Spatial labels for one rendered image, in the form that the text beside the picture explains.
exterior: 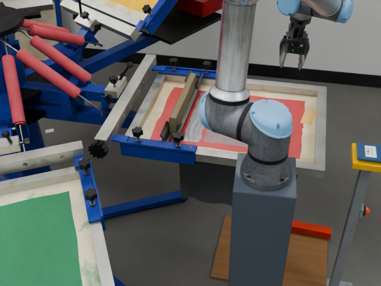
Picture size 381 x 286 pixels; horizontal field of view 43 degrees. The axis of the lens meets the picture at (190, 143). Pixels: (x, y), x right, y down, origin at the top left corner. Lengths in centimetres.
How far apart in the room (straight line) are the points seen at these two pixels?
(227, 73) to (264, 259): 63
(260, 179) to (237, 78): 29
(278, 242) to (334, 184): 176
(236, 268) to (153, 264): 115
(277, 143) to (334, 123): 249
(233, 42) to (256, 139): 27
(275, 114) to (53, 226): 84
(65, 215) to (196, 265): 117
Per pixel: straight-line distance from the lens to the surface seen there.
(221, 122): 136
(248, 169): 140
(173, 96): 224
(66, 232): 168
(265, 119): 129
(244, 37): 128
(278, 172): 139
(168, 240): 285
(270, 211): 145
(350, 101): 407
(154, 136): 200
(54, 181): 185
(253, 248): 157
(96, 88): 219
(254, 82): 228
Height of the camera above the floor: 218
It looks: 39 degrees down
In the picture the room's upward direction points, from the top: 1 degrees counter-clockwise
